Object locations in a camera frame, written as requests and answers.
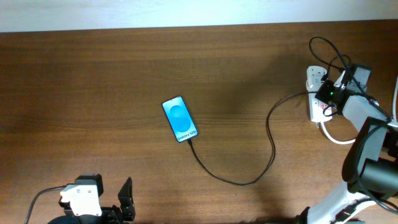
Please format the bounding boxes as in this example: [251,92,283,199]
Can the white USB wall charger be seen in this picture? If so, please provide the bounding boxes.
[306,77,322,92]

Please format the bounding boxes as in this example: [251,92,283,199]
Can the blue screen Galaxy smartphone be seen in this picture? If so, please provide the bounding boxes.
[162,96,198,142]

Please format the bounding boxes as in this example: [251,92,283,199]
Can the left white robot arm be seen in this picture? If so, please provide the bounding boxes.
[49,174,136,224]

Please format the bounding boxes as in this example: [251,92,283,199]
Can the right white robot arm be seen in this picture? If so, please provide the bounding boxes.
[294,80,397,224]

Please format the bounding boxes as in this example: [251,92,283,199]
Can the white power strip cord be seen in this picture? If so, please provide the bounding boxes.
[317,75,398,146]

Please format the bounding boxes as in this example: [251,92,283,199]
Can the white power strip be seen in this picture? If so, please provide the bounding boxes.
[307,66,332,123]

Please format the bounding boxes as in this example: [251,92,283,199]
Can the black USB charging cable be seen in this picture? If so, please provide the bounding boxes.
[186,54,352,187]

